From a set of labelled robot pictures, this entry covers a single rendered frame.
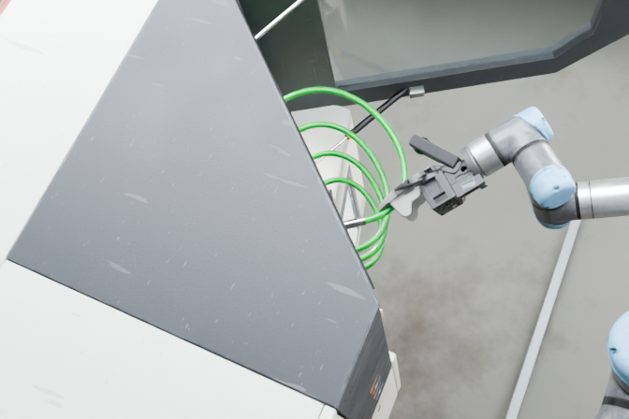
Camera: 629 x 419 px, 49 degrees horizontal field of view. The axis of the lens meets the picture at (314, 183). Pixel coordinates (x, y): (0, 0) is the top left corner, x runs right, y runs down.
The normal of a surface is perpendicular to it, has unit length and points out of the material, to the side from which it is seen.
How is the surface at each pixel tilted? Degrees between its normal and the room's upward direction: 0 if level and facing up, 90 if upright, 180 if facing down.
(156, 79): 90
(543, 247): 90
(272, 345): 90
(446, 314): 90
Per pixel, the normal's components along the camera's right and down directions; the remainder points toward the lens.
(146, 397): -0.13, -0.37
